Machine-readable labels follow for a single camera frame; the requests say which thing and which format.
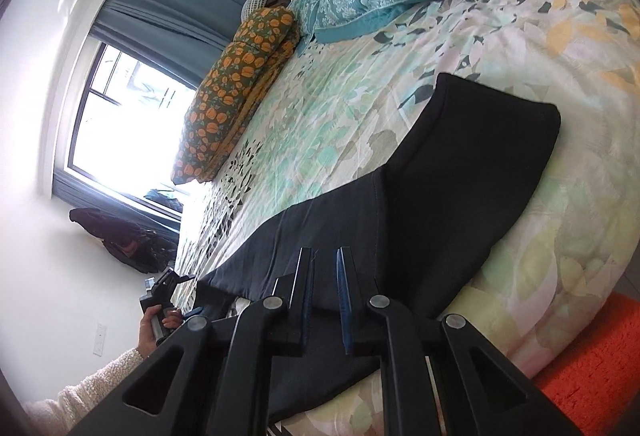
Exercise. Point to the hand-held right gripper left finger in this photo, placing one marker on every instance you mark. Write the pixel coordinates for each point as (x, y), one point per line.
(306, 296)

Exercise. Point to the person's left forearm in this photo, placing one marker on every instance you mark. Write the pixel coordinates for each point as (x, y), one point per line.
(85, 386)

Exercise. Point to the white wall switch plate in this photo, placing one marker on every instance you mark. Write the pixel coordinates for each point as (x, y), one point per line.
(101, 340)

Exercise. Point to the person's left hand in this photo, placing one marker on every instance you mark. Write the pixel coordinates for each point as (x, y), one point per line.
(149, 331)

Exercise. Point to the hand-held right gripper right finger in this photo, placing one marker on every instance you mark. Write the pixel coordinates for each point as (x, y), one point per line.
(344, 301)

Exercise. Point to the window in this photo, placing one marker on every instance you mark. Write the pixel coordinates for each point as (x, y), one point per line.
(115, 131)

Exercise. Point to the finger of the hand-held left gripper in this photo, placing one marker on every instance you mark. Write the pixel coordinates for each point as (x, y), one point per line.
(184, 277)

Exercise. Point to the blue curtain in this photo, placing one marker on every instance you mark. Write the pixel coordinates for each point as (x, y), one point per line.
(165, 1)

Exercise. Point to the orange floral pillow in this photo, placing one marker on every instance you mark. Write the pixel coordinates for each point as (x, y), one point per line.
(235, 76)

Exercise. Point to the dark cloth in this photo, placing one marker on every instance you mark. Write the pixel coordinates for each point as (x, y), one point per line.
(165, 200)

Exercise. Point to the floral leaf print bedsheet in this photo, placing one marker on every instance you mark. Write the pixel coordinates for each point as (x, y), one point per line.
(350, 81)

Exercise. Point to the black pants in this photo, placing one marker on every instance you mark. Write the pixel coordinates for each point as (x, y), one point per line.
(425, 176)

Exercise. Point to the orange shaggy rug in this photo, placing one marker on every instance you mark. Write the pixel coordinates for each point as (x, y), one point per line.
(600, 366)

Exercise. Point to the dark backpack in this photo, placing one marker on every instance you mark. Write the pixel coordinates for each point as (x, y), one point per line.
(125, 241)

